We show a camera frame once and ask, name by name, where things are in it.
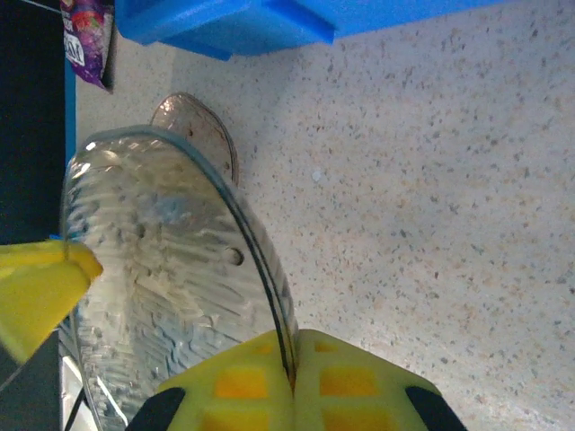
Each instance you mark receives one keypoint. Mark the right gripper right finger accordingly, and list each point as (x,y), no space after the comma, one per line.
(350,386)

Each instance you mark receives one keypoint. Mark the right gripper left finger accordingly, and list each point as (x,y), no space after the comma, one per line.
(242,386)

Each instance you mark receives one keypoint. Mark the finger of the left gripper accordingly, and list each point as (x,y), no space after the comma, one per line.
(36,287)

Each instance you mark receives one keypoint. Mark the smoky glass plate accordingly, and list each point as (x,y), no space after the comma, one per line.
(170,251)
(197,130)

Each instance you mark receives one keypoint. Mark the blue plastic bin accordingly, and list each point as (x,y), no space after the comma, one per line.
(233,27)

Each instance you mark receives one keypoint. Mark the blue table edge strip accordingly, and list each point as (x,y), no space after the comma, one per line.
(70,112)

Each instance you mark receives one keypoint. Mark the purple snack bag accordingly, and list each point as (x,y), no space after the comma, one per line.
(87,49)

